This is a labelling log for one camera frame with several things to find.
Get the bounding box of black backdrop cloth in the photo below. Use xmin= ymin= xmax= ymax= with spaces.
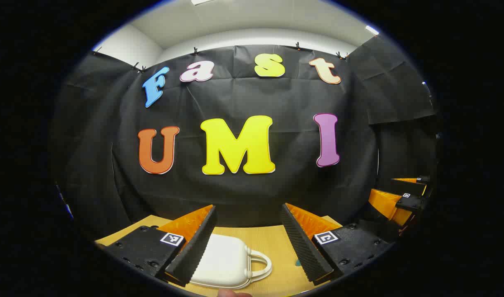
xmin=50 ymin=35 xmax=438 ymax=240

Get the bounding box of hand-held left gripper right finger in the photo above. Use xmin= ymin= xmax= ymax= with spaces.
xmin=280 ymin=202 xmax=397 ymax=286

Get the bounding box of white hard-shell suitcase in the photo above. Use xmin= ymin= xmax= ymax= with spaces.
xmin=189 ymin=234 xmax=273 ymax=290

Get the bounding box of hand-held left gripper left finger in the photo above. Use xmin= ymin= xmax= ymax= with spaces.
xmin=95 ymin=205 xmax=218 ymax=287

